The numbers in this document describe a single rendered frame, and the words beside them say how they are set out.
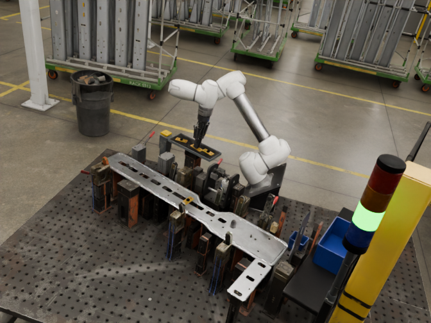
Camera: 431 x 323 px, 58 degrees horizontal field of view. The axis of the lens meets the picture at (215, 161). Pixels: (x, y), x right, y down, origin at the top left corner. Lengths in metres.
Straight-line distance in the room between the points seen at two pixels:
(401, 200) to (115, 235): 1.88
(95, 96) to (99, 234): 2.44
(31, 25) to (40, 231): 3.30
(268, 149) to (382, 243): 1.67
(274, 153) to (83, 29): 4.48
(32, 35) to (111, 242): 3.52
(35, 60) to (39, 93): 0.46
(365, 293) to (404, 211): 0.35
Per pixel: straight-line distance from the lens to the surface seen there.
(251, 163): 2.82
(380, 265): 1.34
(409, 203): 1.20
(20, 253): 2.61
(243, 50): 8.23
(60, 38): 6.55
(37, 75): 5.69
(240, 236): 2.26
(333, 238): 2.40
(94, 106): 4.84
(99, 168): 2.60
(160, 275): 2.40
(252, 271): 2.09
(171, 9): 9.85
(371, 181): 1.05
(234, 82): 2.81
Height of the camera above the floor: 2.52
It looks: 32 degrees down
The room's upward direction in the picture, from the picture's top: 9 degrees clockwise
